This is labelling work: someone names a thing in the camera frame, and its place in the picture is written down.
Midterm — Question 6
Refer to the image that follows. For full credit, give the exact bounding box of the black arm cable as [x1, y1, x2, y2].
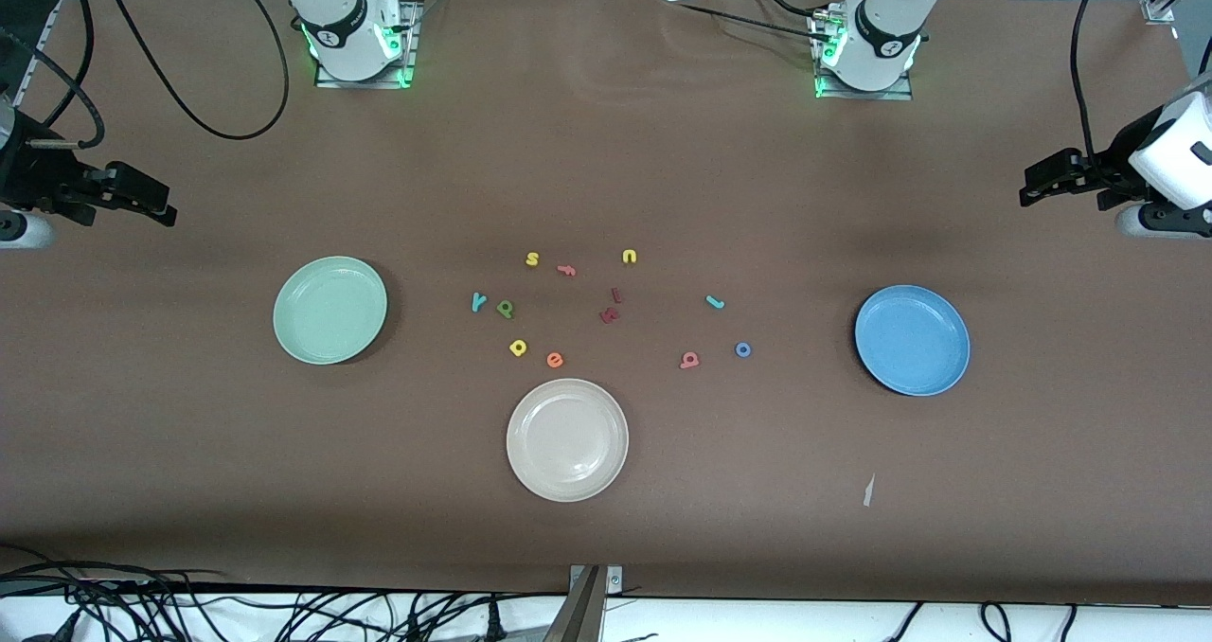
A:
[1069, 0, 1114, 160]
[0, 0, 292, 151]

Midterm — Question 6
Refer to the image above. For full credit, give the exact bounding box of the green plate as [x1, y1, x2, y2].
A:
[273, 256, 389, 366]

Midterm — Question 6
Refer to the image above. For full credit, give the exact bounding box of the brown table cover sheet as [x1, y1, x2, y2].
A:
[0, 0, 1212, 607]

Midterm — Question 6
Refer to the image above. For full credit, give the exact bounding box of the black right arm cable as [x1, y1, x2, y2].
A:
[0, 0, 292, 151]

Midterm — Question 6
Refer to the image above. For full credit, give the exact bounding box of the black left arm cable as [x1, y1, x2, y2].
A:
[1069, 0, 1114, 160]

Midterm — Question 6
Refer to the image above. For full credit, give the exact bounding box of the black floor cable bundle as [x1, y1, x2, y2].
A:
[0, 545, 569, 642]

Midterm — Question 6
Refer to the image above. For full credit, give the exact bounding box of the blue plate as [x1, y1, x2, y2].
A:
[854, 284, 971, 398]

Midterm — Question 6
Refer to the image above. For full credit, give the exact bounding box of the beige plate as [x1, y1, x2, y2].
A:
[506, 378, 630, 503]

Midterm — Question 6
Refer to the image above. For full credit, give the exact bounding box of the black base supply cable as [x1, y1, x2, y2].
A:
[653, 0, 834, 45]

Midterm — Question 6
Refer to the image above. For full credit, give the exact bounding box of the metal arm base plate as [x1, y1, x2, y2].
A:
[314, 0, 419, 89]
[812, 8, 916, 101]

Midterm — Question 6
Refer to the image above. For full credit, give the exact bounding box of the grey camera mount pole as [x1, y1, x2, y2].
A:
[544, 566, 607, 642]

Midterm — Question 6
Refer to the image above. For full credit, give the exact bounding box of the metal table clamp bracket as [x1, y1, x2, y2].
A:
[568, 564, 624, 596]

